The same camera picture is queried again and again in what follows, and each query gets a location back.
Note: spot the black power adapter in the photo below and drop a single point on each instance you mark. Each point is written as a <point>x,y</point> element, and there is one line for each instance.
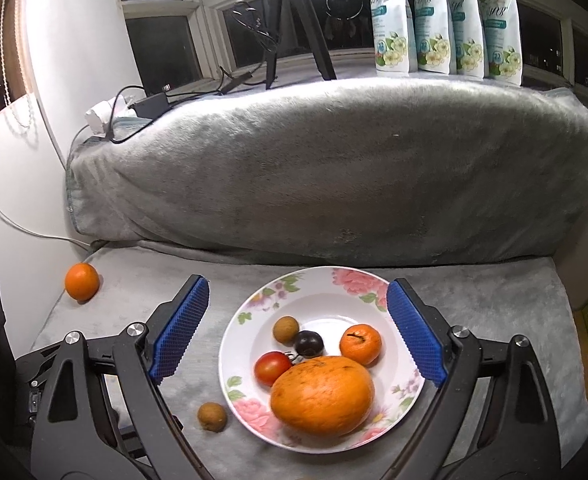
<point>151,105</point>

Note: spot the white beaded trim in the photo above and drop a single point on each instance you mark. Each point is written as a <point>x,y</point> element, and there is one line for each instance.
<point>21,35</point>

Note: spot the small mandarin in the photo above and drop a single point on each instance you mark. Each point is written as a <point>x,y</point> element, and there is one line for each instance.
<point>360,344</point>

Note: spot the white power strip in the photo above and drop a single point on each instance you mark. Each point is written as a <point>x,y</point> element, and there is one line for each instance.
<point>99,117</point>

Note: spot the brown kiwi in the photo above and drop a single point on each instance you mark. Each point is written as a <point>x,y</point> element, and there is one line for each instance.
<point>212,416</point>

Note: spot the red cherry tomato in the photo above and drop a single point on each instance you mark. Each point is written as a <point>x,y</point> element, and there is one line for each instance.
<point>269,367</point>

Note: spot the grey blanket-covered bolster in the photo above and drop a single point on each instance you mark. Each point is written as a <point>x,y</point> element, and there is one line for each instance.
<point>324,170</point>

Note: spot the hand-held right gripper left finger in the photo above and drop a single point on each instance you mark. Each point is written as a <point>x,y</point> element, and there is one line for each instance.
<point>179,330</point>

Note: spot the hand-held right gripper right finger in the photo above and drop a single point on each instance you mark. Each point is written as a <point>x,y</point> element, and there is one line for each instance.
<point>416,332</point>

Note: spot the dark purple plum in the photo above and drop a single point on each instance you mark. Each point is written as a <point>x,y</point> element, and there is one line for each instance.
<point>308,342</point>

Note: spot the smooth orange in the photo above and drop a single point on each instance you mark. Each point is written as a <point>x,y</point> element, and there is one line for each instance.
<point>81,281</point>

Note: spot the large rough-skinned orange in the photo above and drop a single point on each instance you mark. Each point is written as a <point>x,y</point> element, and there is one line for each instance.
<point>321,395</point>

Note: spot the white floral plate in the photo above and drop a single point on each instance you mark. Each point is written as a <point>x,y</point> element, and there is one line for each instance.
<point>324,305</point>

